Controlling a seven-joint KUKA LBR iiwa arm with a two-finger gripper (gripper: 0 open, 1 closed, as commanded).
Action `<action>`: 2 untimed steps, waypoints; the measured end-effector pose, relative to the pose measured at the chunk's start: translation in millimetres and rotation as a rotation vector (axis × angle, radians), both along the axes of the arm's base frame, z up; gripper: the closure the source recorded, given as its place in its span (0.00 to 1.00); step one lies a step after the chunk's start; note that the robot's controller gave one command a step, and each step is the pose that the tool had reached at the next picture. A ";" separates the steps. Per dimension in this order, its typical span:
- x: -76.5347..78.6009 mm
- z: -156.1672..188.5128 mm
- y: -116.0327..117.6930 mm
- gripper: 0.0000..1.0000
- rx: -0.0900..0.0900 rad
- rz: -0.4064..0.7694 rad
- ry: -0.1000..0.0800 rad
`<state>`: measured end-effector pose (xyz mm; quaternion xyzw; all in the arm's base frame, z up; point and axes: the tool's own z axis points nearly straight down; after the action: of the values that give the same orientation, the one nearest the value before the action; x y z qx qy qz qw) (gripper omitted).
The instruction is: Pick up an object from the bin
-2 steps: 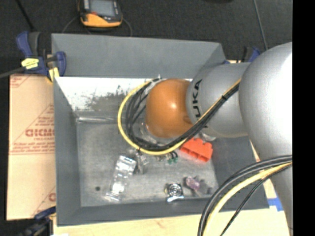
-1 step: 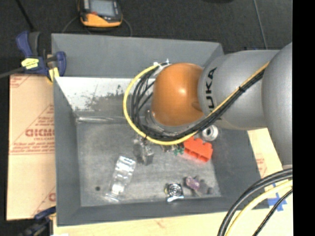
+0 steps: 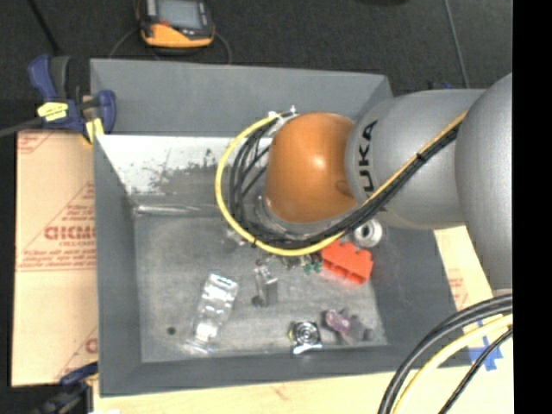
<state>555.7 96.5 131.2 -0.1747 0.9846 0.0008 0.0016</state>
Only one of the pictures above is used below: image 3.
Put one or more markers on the brown cardboard board red print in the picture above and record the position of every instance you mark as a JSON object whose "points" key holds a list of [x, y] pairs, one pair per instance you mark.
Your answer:
{"points": [[52, 274]]}

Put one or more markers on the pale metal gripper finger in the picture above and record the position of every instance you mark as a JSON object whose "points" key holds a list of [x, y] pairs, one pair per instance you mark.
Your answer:
{"points": [[258, 285], [271, 291]]}

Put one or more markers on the dark grey toy figure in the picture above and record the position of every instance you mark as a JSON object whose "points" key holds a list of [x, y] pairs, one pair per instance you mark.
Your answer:
{"points": [[357, 332]]}

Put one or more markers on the grey metal bin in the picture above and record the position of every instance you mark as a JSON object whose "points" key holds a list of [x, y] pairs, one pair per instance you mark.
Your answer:
{"points": [[172, 248]]}

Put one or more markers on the clear plastic bottle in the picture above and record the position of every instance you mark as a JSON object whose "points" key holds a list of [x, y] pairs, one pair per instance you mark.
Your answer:
{"points": [[211, 311]]}

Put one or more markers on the round silver metal piece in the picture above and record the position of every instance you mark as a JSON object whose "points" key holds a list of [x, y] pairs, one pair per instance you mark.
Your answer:
{"points": [[305, 334]]}

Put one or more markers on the small purple toy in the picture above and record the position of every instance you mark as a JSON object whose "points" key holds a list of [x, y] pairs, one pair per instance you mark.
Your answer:
{"points": [[337, 321]]}

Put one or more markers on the orange toy brick block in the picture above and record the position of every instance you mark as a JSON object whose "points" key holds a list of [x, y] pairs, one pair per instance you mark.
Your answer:
{"points": [[347, 263]]}

